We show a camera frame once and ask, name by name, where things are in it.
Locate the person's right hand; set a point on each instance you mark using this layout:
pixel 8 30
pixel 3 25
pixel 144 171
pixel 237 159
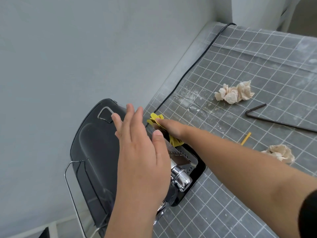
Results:
pixel 174 128

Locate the person's left hand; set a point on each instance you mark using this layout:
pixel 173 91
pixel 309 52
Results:
pixel 141 166

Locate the person's right fingers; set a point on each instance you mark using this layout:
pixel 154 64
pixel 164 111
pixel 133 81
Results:
pixel 163 123

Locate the person's left middle finger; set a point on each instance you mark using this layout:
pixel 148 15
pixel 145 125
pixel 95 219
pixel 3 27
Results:
pixel 130 121

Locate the person's left thumb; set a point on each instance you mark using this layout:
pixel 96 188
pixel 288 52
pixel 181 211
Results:
pixel 160 147

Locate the yellow cleaning cloth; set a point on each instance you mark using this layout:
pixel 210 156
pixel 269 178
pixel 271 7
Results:
pixel 154 118

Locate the person's left forearm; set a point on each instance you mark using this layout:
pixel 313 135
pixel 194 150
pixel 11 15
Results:
pixel 131 220

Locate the person's right forearm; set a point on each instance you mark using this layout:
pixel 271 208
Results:
pixel 242 171

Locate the perforated metal drip tray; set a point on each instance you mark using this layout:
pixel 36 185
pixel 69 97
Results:
pixel 184 157

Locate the crumpled white tissue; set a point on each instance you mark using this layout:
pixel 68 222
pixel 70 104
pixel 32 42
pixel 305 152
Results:
pixel 279 152
pixel 234 94

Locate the small yellow stick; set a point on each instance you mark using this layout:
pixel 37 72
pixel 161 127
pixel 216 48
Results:
pixel 246 139

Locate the grey gridded table mat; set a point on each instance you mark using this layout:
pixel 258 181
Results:
pixel 260 66

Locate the bent black metal rod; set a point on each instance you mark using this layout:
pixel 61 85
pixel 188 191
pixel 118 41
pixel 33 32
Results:
pixel 277 122

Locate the black sleeve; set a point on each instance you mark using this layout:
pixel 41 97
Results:
pixel 309 215

